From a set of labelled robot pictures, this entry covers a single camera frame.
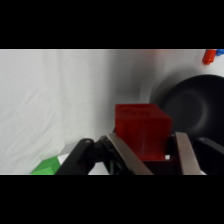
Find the white block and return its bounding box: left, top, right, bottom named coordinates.
left=57, top=141, right=82, bottom=158

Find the green notched block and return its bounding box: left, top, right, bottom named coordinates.
left=30, top=156, right=68, bottom=176

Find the black bowl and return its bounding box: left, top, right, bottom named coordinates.
left=149, top=73, right=224, bottom=148

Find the red marker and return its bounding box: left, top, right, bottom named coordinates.
left=201, top=49, right=218, bottom=66

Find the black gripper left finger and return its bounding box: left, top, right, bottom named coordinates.
left=55, top=132, right=153, bottom=176

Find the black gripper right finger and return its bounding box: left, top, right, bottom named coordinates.
left=173, top=131, right=224, bottom=176

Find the red cube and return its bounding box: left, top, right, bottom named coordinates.
left=114, top=103, right=177, bottom=176

